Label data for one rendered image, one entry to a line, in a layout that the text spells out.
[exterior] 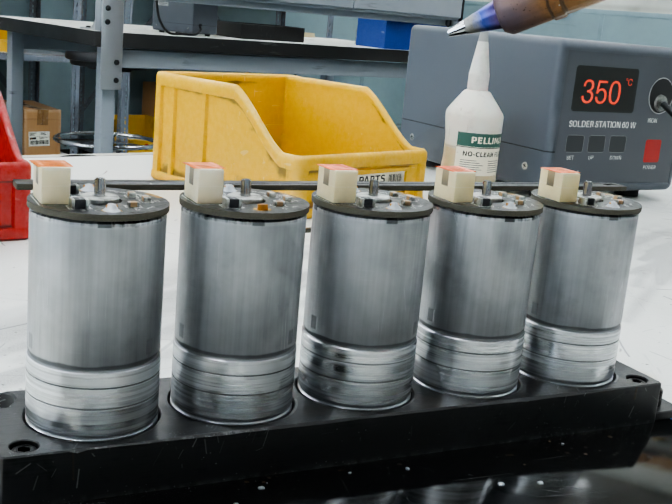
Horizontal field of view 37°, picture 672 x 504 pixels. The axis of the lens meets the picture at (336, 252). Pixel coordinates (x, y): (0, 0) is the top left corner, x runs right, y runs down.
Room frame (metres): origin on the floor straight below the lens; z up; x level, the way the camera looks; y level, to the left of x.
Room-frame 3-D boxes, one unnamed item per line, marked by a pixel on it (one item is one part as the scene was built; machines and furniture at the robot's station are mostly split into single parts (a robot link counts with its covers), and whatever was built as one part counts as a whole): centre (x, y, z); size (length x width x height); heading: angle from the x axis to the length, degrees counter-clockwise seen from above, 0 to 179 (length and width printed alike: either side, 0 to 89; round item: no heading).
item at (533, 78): (0.67, -0.13, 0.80); 0.15 x 0.12 x 0.10; 33
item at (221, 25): (3.17, 0.30, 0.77); 0.24 x 0.16 x 0.04; 130
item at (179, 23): (2.97, 0.50, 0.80); 0.15 x 0.12 x 0.10; 61
